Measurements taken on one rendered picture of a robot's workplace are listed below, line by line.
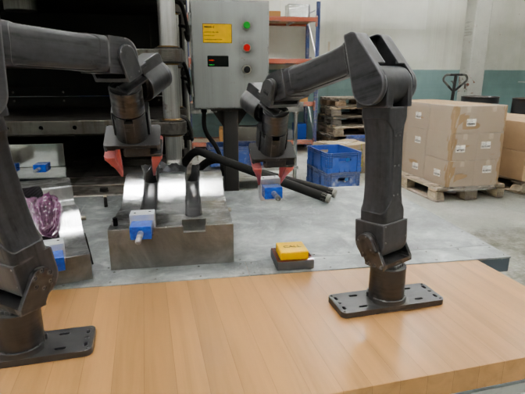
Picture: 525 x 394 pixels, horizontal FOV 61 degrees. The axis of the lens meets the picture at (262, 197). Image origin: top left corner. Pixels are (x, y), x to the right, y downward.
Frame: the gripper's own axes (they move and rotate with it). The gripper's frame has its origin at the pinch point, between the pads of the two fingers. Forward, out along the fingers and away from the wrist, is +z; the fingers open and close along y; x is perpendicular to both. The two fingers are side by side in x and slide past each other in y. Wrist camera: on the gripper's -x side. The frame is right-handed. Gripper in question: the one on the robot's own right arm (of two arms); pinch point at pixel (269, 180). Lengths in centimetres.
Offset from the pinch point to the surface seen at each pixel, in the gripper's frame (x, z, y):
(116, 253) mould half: 17.0, 3.3, 35.3
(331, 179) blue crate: -257, 221, -126
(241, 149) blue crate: -302, 211, -37
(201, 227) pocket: 11.7, 2.8, 17.3
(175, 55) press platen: -67, -2, 22
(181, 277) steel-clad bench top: 23.8, 4.3, 22.0
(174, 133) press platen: -54, 22, 24
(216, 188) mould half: -8.5, 9.1, 12.2
